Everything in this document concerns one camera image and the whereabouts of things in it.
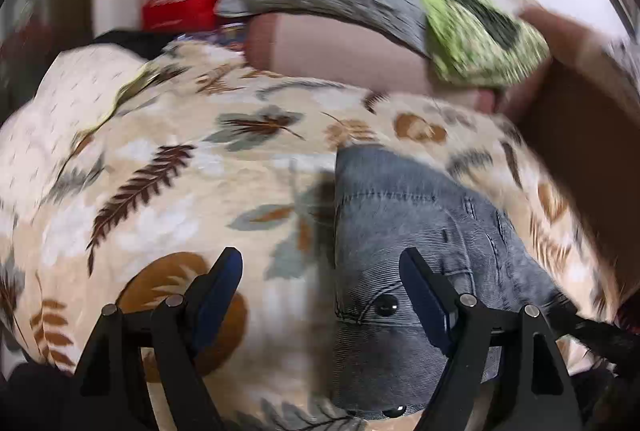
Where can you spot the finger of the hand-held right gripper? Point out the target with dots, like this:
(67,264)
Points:
(595,333)

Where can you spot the leaf print blanket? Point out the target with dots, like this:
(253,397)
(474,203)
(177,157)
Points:
(175,211)

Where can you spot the grey crumpled cloth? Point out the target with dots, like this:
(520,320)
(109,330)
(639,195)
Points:
(627,56)

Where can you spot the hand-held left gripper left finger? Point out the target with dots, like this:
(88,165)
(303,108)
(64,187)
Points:
(217,296)

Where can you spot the cream speckled quilt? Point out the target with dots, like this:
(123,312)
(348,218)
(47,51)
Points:
(65,111)

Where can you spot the brown cardboard box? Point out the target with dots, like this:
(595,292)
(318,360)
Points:
(585,136)

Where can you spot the dark green garment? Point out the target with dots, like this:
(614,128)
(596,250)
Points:
(495,21)

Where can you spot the blue denim pants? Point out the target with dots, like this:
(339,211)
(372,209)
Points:
(400,221)

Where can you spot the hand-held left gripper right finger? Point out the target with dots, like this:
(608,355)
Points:
(425,298)

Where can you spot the colourful printed packet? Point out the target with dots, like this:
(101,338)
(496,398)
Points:
(232,33)

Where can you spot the dark cloth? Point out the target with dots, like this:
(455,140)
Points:
(30,398)

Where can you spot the black cloth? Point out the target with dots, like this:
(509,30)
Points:
(125,42)

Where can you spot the green checked blanket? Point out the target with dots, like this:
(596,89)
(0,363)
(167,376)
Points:
(465,51)

